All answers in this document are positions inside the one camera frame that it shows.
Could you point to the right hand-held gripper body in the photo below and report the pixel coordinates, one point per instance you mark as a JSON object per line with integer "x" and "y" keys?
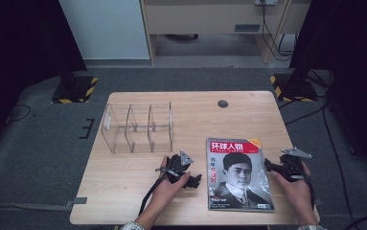
{"x": 294, "y": 167}

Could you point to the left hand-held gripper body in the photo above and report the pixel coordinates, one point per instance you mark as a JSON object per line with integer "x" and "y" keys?
{"x": 178, "y": 166}

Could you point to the magazine with portrait cover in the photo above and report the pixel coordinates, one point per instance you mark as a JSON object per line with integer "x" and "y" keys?
{"x": 238, "y": 179}

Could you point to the clear acrylic divider rack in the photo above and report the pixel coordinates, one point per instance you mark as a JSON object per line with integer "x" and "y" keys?
{"x": 139, "y": 127}

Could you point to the person's right hand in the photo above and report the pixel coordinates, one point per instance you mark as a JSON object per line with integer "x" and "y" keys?
{"x": 294, "y": 191}

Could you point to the person's left hand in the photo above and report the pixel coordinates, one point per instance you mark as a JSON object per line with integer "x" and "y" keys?
{"x": 168, "y": 191}

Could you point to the dark table grommet cap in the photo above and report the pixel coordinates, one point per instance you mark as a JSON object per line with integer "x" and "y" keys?
{"x": 222, "y": 103}

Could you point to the striped black stand base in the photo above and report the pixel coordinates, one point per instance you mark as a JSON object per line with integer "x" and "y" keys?
{"x": 294, "y": 89}
{"x": 75, "y": 91}

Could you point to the grey tape strip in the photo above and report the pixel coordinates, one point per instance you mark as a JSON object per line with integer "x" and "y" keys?
{"x": 79, "y": 201}

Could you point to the black metal stand pole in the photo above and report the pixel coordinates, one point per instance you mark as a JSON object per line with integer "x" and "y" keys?
{"x": 312, "y": 48}

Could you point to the black curtain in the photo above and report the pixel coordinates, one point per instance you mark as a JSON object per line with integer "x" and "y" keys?
{"x": 360, "y": 64}

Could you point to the beige wooden desk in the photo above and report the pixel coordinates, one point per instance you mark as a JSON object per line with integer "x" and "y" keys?
{"x": 203, "y": 16}

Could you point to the white panel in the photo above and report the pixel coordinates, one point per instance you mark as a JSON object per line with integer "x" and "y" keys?
{"x": 104, "y": 28}

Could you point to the white power strip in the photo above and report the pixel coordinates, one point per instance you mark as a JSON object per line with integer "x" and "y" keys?
{"x": 266, "y": 2}

